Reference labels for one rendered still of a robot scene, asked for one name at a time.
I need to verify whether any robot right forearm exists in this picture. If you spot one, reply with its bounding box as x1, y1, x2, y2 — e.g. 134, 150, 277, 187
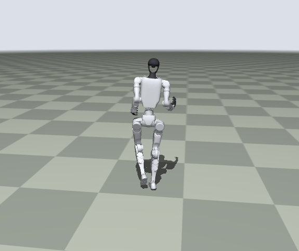
165, 100, 175, 111

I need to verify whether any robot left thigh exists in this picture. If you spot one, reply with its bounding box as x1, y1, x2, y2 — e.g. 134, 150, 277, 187
132, 118, 143, 152

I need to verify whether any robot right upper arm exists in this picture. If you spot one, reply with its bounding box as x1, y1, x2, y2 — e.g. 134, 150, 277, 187
162, 79, 170, 107

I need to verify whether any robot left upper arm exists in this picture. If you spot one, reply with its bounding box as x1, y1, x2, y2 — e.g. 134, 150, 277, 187
133, 77, 142, 103

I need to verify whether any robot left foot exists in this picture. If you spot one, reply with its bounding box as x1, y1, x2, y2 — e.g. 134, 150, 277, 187
140, 174, 147, 185

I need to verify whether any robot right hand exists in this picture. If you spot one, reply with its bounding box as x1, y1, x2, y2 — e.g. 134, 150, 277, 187
171, 97, 176, 107

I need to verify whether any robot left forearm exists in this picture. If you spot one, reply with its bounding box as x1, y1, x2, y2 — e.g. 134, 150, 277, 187
130, 97, 139, 113

